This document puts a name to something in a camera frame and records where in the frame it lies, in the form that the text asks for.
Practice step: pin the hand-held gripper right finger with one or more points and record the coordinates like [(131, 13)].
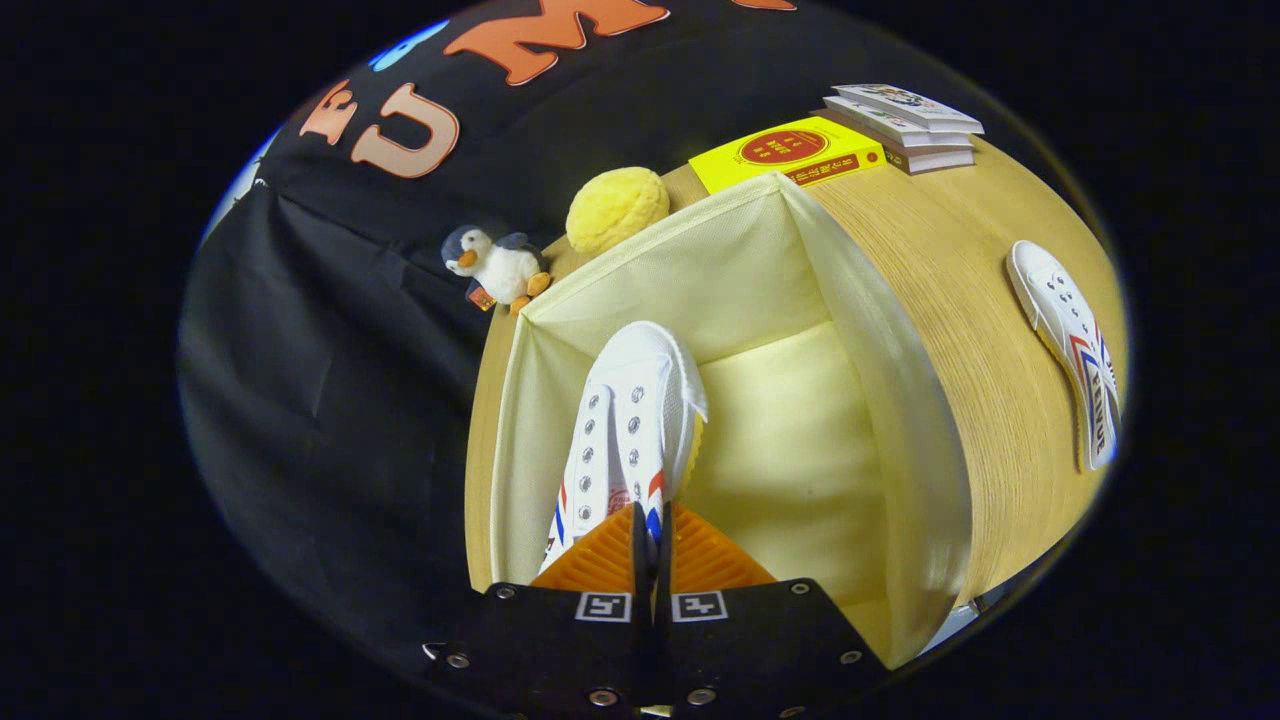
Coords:
[(760, 650)]

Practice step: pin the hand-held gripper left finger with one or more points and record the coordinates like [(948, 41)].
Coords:
[(550, 650)]

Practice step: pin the cream fabric storage box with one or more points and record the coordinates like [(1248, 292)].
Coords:
[(790, 450)]

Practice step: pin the white canvas shoe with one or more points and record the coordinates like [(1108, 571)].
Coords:
[(630, 420), (1070, 340)]

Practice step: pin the black backdrop cloth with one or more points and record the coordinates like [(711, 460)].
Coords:
[(330, 400)]

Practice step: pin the penguin plush toy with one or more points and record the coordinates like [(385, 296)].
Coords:
[(500, 268)]

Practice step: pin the yellow round plush ball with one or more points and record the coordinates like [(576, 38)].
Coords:
[(615, 208)]

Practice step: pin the yellow book with red circle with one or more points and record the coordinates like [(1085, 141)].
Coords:
[(780, 150)]

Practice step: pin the brown cover book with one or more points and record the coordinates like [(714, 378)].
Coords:
[(935, 160)]

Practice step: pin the white illustrated cover book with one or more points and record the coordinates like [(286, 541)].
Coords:
[(905, 105), (880, 125)]

